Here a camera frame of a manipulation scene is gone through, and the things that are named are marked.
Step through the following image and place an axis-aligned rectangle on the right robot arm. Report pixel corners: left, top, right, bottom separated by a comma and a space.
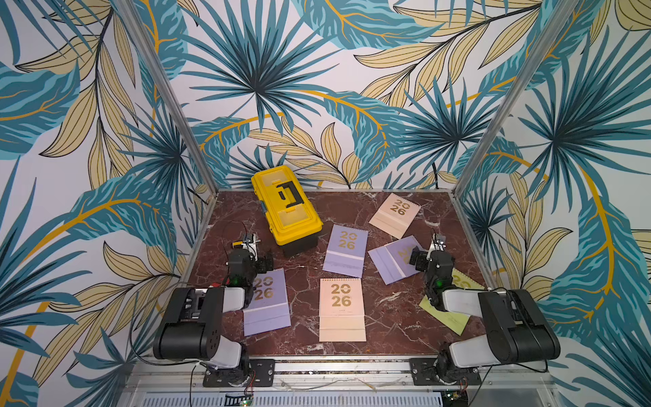
410, 248, 560, 370

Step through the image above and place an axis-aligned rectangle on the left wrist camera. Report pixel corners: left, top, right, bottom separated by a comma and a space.
232, 233, 259, 255

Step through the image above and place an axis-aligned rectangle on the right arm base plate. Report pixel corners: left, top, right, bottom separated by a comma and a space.
409, 357, 481, 386

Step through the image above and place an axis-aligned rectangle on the pink calendar front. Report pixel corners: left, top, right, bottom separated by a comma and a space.
319, 278, 366, 343

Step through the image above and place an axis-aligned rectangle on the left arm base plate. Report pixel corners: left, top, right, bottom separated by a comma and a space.
203, 359, 276, 388

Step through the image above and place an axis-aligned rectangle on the pink calendar at back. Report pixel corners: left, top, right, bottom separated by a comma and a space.
370, 193, 421, 239

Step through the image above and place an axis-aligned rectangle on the pink calendar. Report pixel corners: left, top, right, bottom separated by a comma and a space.
319, 278, 366, 343
370, 193, 421, 239

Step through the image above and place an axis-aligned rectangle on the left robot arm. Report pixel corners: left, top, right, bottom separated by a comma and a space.
153, 247, 274, 375

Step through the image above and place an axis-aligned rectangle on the green calendar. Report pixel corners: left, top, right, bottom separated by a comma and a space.
419, 269, 484, 336

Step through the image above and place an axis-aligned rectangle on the purple calendar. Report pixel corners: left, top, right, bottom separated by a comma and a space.
369, 236, 422, 285
243, 269, 291, 337
323, 225, 369, 278

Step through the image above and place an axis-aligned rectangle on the yellow plastic toolbox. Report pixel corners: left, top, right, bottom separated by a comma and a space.
251, 166, 323, 258

